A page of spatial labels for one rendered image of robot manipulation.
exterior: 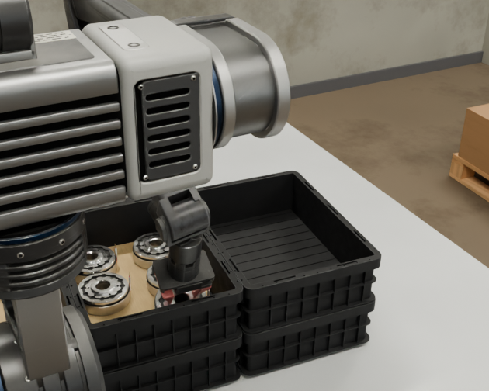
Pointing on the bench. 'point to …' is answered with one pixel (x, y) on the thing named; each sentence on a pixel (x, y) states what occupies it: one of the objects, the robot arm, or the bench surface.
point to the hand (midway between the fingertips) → (181, 295)
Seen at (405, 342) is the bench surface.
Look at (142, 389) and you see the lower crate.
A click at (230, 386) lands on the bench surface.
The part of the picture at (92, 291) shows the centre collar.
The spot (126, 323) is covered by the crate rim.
